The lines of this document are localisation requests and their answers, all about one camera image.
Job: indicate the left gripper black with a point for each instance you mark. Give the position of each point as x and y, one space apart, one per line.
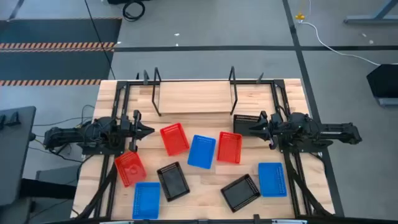
136 118

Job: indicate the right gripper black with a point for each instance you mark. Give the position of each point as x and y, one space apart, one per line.
273 133

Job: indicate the black metal table frame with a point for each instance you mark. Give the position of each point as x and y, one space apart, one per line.
122 84

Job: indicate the grey metal table leg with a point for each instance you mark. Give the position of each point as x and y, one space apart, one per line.
367 20

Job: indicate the black desk crossbar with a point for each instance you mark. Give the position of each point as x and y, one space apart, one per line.
46 189

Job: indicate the black desk top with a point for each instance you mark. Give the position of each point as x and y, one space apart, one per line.
15 155

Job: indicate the blue plastic basket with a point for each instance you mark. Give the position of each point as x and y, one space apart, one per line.
146 200
201 152
272 180

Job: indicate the black desk clamp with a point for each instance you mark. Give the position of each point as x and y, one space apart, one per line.
14 120

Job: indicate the black mat with hazard stripes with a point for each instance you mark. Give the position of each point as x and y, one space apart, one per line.
56 65

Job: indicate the red plastic basket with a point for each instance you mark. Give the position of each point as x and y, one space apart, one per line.
229 147
130 169
174 139

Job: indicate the wooden shelf with black frame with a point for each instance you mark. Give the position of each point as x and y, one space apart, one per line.
196 96

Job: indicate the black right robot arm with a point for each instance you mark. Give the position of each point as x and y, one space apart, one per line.
339 132

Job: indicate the grey stand foot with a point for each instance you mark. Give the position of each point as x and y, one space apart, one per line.
388 102

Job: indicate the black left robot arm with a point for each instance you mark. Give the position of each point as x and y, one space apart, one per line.
62 137

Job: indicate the black angular stand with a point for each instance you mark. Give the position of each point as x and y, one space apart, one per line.
384 81

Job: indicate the black plastic basket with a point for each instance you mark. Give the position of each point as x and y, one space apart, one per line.
173 182
240 193
241 126

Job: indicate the silver metal bar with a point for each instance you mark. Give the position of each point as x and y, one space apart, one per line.
289 221
118 222

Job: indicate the grey desk base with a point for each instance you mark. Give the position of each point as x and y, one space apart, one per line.
59 174

